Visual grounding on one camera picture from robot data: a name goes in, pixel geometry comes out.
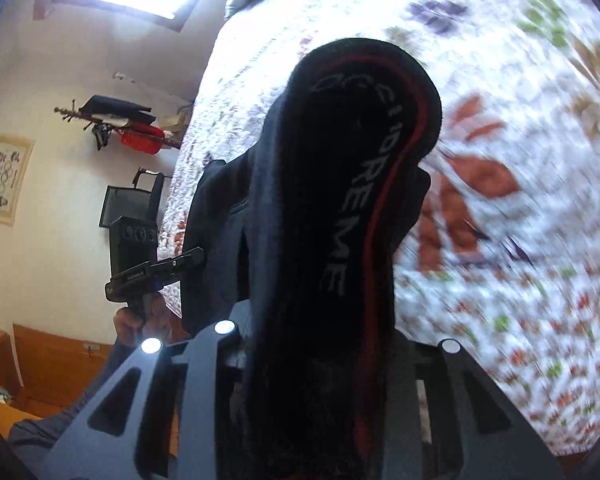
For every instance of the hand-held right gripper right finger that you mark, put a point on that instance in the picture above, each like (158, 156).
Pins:
(455, 375)

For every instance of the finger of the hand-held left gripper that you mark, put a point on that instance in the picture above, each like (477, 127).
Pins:
(180, 262)

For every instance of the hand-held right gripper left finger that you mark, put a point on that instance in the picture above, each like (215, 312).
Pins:
(215, 360)

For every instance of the black pants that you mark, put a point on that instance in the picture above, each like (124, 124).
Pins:
(305, 210)

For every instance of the person's left forearm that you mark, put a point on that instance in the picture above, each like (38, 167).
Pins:
(65, 420)

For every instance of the person's left hand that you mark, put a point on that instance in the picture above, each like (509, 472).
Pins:
(157, 320)

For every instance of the black mesh chair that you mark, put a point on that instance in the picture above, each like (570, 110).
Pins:
(127, 205)

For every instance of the red bag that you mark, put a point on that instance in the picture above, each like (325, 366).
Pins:
(140, 140)

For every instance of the wooden cabinet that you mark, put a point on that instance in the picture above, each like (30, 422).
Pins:
(55, 365)

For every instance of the dark jacket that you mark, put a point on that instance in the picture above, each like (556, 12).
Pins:
(115, 105)

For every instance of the wooden coat rack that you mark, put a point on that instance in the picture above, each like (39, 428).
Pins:
(70, 112)

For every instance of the floral quilted bedspread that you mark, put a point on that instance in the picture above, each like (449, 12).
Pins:
(505, 110)

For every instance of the wall poster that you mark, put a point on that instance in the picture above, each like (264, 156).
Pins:
(5, 180)

